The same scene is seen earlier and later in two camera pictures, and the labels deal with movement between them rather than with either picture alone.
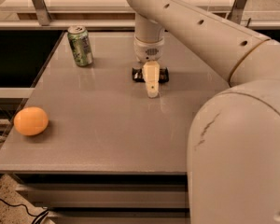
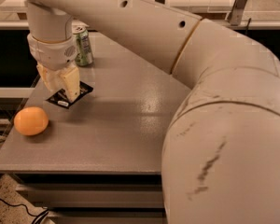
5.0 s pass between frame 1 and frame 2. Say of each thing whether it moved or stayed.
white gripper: moved
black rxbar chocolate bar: moved
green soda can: stayed
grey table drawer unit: stayed
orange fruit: stayed
